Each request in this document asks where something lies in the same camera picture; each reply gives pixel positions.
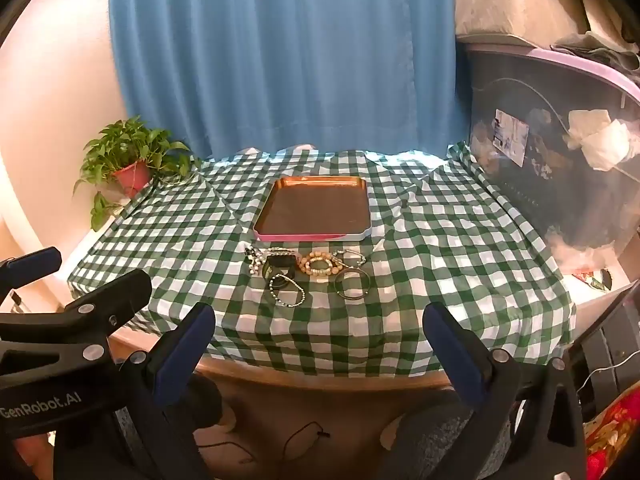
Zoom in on black smart watch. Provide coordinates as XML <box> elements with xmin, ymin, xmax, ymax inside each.
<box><xmin>261</xmin><ymin>254</ymin><xmax>299</xmax><ymax>283</ymax></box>

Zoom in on potted green plant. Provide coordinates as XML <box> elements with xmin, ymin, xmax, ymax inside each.
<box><xmin>74</xmin><ymin>116</ymin><xmax>203</xmax><ymax>233</ymax></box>

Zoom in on white label sticker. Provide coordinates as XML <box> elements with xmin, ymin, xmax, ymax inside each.
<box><xmin>492</xmin><ymin>108</ymin><xmax>530</xmax><ymax>167</ymax></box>

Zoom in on grey crumpled cloth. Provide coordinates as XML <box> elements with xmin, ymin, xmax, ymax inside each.
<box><xmin>550</xmin><ymin>30</ymin><xmax>640</xmax><ymax>72</ymax></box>

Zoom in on person's black sock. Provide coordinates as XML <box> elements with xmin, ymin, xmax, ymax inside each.
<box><xmin>192</xmin><ymin>375</ymin><xmax>224</xmax><ymax>432</ymax></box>

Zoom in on thin metal bangle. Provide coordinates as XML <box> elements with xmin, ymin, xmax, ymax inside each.
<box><xmin>334</xmin><ymin>268</ymin><xmax>372</xmax><ymax>302</ymax></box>

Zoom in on person's grey trouser leg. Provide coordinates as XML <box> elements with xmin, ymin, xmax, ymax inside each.
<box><xmin>382</xmin><ymin>400</ymin><xmax>506</xmax><ymax>480</ymax></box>

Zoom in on black cabinet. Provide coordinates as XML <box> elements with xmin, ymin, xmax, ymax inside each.
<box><xmin>570</xmin><ymin>280</ymin><xmax>640</xmax><ymax>411</ymax></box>

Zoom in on teal bead silver bracelet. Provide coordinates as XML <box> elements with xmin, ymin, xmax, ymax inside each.
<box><xmin>332</xmin><ymin>246</ymin><xmax>368</xmax><ymax>268</ymax></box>

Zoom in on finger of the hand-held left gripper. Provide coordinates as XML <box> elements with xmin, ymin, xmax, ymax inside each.
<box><xmin>0</xmin><ymin>269</ymin><xmax>153</xmax><ymax>378</ymax></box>
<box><xmin>0</xmin><ymin>247</ymin><xmax>63</xmax><ymax>303</ymax></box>

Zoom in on red green printed packet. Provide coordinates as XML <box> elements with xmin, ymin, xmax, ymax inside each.
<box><xmin>572</xmin><ymin>267</ymin><xmax>615</xmax><ymax>292</ymax></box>

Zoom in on black bead bracelet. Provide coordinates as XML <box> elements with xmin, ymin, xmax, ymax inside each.
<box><xmin>244</xmin><ymin>244</ymin><xmax>267</xmax><ymax>277</ymax></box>

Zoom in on white plastic bag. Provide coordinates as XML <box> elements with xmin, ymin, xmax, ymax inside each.
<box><xmin>565</xmin><ymin>109</ymin><xmax>633</xmax><ymax>171</ymax></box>

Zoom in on blue curtain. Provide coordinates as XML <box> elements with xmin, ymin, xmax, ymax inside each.
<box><xmin>109</xmin><ymin>0</ymin><xmax>468</xmax><ymax>158</ymax></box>

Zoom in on wooden bead bracelet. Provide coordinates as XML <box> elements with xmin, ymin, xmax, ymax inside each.
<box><xmin>299</xmin><ymin>251</ymin><xmax>347</xmax><ymax>277</ymax></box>

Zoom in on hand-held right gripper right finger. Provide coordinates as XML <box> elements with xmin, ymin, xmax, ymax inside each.
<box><xmin>422</xmin><ymin>302</ymin><xmax>587</xmax><ymax>480</ymax></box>

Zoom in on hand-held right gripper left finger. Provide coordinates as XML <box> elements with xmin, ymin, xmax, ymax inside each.
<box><xmin>117</xmin><ymin>302</ymin><xmax>216</xmax><ymax>480</ymax></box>

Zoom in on pink white bead bracelet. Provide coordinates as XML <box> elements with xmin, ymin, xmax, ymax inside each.
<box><xmin>269</xmin><ymin>275</ymin><xmax>307</xmax><ymax>307</ymax></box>

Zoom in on pink slipper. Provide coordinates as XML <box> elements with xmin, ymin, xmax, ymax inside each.
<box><xmin>217</xmin><ymin>406</ymin><xmax>242</xmax><ymax>435</ymax></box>

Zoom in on black cable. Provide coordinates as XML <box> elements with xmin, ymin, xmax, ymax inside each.
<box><xmin>282</xmin><ymin>421</ymin><xmax>331</xmax><ymax>463</ymax></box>

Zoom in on clear storage box purple lid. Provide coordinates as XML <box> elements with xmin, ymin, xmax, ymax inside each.
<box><xmin>457</xmin><ymin>35</ymin><xmax>640</xmax><ymax>277</ymax></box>

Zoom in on green checked tablecloth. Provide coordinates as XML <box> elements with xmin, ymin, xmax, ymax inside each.
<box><xmin>67</xmin><ymin>142</ymin><xmax>576</xmax><ymax>378</ymax></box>

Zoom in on copper tray with pink rim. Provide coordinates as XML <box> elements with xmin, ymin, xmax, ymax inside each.
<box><xmin>253</xmin><ymin>176</ymin><xmax>372</xmax><ymax>242</ymax></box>

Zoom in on beige fabric bag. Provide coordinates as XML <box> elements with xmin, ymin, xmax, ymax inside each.
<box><xmin>452</xmin><ymin>0</ymin><xmax>601</xmax><ymax>43</ymax></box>

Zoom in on red floral cloth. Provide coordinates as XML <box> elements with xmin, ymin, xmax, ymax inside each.
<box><xmin>582</xmin><ymin>390</ymin><xmax>640</xmax><ymax>480</ymax></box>

